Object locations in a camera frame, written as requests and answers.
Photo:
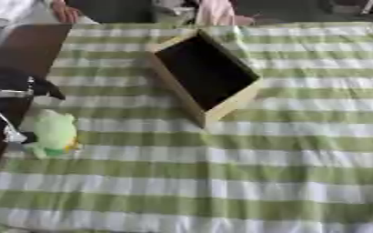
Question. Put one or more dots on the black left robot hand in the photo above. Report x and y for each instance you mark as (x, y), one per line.
(9, 80)

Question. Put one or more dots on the tan cardboard box black inside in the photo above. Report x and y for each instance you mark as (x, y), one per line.
(205, 72)

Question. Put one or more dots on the green soft toy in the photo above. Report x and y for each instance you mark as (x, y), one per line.
(55, 133)

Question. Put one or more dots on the person's hand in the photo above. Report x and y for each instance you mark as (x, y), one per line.
(65, 12)

